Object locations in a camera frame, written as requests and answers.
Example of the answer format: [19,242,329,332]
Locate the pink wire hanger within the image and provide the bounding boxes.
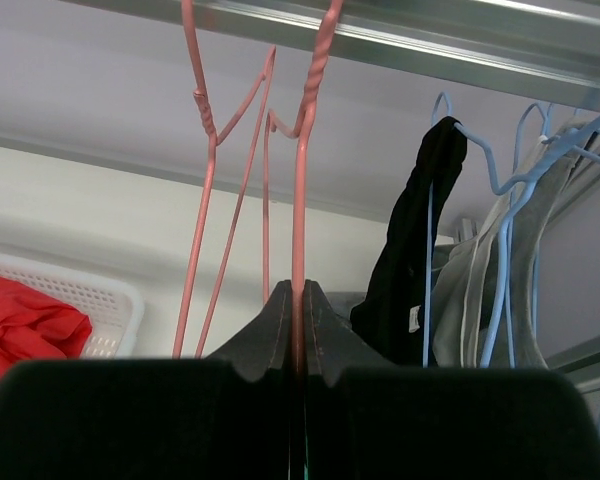
[269,0,344,380]
[172,0,277,359]

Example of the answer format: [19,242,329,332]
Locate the black tank top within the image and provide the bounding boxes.
[350,116,467,366]

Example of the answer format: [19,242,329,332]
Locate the red tank top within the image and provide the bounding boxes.
[0,277,93,379]

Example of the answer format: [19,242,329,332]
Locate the blue wire hanger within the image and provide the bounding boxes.
[422,90,536,369]
[462,114,600,369]

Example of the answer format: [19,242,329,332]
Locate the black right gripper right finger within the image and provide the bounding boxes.
[303,281,600,479]

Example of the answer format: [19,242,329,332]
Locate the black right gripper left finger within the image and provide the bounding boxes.
[0,281,291,479]

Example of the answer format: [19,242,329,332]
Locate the aluminium frame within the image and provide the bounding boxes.
[0,1,600,357]

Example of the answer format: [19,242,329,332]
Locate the white perforated plastic basket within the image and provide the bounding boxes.
[0,253,145,359]

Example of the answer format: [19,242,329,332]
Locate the grey tank top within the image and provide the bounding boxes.
[431,150,579,368]

